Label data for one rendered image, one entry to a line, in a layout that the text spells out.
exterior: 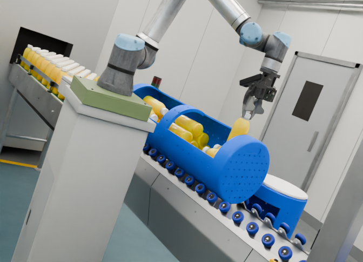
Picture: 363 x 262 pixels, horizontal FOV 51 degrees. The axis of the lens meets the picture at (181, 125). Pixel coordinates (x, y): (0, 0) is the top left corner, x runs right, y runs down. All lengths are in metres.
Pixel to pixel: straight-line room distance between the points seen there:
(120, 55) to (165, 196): 0.63
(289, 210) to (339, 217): 0.90
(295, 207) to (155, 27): 1.02
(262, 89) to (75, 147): 0.76
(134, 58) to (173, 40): 5.20
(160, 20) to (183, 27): 5.13
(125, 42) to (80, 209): 0.68
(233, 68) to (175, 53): 1.26
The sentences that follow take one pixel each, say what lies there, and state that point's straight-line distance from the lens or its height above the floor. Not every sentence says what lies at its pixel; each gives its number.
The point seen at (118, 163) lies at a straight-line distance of 1.57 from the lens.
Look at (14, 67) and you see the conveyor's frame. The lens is 3.65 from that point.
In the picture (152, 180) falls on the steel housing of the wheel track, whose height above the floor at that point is 0.86.
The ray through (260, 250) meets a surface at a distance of 1.39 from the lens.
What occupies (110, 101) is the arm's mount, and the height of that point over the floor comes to 1.19.
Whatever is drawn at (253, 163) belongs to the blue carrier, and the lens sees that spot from 1.59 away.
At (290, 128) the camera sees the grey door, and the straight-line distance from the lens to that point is 5.98.
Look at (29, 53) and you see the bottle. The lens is 3.49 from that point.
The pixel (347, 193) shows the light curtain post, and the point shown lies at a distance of 0.96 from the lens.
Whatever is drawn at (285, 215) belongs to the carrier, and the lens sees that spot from 1.86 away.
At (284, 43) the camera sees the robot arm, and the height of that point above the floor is 1.62.
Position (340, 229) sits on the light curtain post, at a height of 1.19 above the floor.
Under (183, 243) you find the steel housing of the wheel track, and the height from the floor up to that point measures 0.72.
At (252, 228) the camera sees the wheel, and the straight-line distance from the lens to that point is 1.41.
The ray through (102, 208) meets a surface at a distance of 1.64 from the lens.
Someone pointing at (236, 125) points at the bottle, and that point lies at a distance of 1.59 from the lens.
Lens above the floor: 1.41
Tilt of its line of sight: 9 degrees down
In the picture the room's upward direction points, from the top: 21 degrees clockwise
